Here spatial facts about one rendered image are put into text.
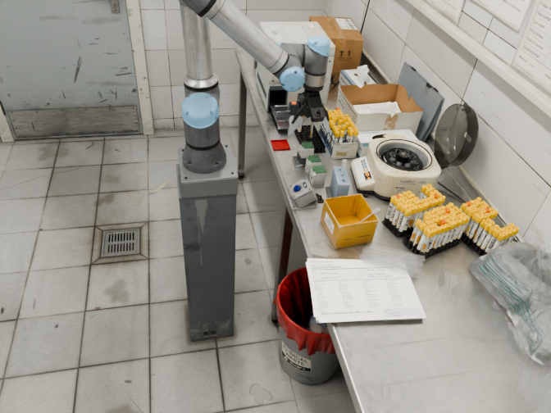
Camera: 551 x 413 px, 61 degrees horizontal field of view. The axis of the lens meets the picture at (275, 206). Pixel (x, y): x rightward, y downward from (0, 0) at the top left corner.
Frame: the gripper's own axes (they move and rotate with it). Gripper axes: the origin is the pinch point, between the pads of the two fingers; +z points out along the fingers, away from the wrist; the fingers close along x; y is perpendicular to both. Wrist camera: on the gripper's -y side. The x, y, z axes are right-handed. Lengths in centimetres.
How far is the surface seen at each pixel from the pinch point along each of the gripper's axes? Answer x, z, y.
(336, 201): 0.0, 3.4, -33.2
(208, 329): 41, 92, -14
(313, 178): 1.8, 7.6, -15.3
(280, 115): 3.7, 6.5, 26.8
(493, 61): -53, -35, -17
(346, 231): 1.1, 4.6, -46.0
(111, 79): 81, 55, 166
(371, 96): -39, 3, 32
